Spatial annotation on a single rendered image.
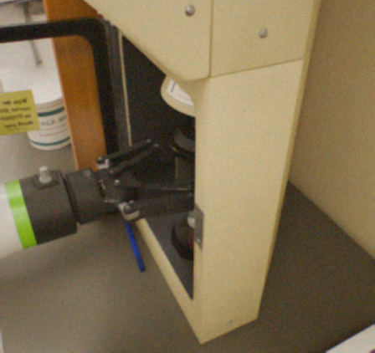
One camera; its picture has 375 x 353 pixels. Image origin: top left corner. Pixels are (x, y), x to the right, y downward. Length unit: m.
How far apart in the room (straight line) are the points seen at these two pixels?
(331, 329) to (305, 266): 0.14
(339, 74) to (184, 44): 0.56
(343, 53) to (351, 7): 0.09
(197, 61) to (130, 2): 0.08
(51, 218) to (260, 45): 0.32
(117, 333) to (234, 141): 0.43
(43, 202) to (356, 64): 0.61
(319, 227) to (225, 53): 0.61
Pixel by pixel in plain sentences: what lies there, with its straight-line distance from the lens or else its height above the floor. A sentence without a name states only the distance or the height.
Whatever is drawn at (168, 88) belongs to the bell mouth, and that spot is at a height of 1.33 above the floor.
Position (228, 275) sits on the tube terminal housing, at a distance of 0.61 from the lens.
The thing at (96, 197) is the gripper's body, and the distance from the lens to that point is 0.55.
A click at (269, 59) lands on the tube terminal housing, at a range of 0.42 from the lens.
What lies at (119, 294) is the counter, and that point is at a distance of 0.79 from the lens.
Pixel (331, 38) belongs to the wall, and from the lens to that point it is 0.89.
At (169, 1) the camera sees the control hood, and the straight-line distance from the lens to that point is 0.35.
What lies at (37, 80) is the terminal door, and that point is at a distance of 0.69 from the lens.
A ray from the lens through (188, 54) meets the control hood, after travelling 0.37.
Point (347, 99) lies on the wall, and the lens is 0.88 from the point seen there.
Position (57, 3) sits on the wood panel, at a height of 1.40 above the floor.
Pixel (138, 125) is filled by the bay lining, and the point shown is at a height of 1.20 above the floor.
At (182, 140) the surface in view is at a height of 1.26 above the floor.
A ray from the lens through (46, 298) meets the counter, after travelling 0.81.
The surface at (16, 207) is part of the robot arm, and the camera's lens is 0.53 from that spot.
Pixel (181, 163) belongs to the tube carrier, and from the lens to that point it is 0.59.
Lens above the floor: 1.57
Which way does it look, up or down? 37 degrees down
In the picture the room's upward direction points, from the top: straight up
